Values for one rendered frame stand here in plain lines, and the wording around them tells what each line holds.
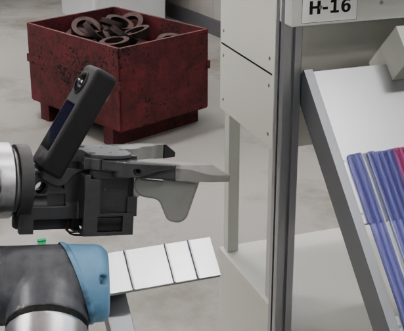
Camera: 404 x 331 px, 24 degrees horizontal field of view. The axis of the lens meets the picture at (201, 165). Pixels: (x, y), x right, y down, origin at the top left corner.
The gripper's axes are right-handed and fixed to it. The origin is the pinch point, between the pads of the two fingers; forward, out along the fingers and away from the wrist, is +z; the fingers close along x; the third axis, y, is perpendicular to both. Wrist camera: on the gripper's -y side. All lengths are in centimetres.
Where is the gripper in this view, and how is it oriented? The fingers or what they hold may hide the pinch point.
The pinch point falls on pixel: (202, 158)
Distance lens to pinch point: 101.3
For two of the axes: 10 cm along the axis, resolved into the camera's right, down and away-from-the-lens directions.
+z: 9.2, -0.1, 4.0
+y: -0.6, 9.9, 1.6
